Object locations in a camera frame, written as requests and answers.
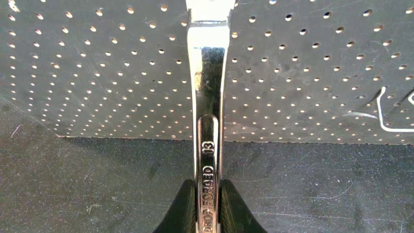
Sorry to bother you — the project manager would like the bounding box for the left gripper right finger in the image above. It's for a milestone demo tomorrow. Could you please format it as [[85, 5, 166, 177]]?
[[219, 179, 268, 233]]

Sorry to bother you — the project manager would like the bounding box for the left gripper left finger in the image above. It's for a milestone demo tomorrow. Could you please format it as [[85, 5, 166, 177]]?
[[152, 179, 198, 233]]

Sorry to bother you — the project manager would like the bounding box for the wrench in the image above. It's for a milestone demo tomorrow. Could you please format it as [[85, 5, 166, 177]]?
[[185, 0, 236, 233]]

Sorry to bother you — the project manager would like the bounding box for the black pegboard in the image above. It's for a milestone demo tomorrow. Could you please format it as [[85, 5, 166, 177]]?
[[0, 0, 414, 146]]

